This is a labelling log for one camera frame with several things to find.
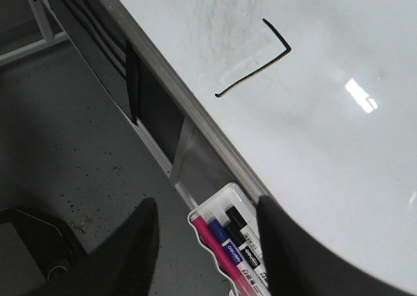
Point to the black chair backrest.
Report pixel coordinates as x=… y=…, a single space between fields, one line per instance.
x=103 y=45

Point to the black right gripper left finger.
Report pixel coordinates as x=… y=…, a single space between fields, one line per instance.
x=123 y=264

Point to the black capped whiteboard marker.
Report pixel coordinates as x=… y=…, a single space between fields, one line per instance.
x=236 y=218

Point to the pink whiteboard marker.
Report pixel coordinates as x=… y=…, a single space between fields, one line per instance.
x=222 y=258

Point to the white whiteboard with metal frame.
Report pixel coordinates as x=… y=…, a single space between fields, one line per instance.
x=310 y=101

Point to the black device on floor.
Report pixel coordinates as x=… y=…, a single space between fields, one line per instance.
x=49 y=240

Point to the blue capped whiteboard marker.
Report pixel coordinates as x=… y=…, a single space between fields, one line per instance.
x=236 y=257

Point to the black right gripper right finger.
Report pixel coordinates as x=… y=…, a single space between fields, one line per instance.
x=298 y=264

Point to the white plastic marker tray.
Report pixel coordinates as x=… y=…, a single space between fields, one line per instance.
x=215 y=207

